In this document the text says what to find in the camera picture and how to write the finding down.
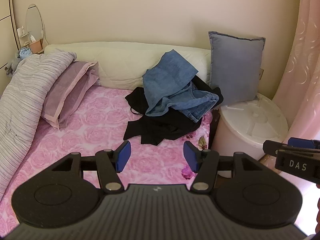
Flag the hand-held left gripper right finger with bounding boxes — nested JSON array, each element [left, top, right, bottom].
[[183, 141, 268, 194]]

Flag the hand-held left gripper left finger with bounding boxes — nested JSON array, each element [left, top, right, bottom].
[[51, 140, 132, 194]]

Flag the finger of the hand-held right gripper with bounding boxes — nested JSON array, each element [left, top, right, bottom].
[[263, 137, 320, 155]]

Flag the blue denim jeans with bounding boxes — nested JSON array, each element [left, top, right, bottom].
[[142, 50, 220, 123]]

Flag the black garment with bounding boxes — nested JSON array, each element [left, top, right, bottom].
[[123, 76, 224, 146]]

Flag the pink floral bedsheet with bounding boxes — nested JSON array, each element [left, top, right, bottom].
[[0, 85, 213, 233]]

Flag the white round lidded bin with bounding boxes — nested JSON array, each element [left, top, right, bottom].
[[212, 92, 289, 178]]

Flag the pink curtain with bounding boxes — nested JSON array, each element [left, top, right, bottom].
[[272, 0, 320, 143]]

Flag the purple pillow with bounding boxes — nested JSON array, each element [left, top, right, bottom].
[[40, 60, 100, 130]]

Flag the long white bolster cushion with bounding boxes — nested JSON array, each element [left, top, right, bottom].
[[44, 42, 212, 91]]

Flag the grey blue cushion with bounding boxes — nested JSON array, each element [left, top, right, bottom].
[[208, 31, 266, 106]]

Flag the striped lilac quilt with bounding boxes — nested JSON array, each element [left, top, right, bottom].
[[0, 52, 77, 200]]

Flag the pink tissue box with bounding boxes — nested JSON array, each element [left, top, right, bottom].
[[29, 35, 43, 53]]

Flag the blue grey plush toy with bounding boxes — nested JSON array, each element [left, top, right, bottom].
[[5, 47, 32, 77]]

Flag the small white shelf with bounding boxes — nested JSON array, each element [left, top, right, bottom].
[[16, 26, 33, 43]]

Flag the oval mirror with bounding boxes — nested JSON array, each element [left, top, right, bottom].
[[26, 4, 49, 46]]

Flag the cream wardrobe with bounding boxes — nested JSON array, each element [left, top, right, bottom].
[[0, 0, 19, 73]]

